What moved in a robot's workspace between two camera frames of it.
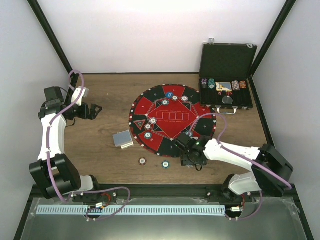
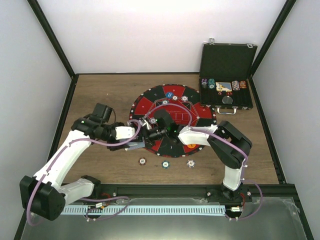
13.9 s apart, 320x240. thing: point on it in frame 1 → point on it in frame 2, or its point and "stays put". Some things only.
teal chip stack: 165,164 stays put
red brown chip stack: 142,161 stays put
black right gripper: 184,160 → 147,139
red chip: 175,98 stays put
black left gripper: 92,115 → 117,147
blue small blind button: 169,95 stays put
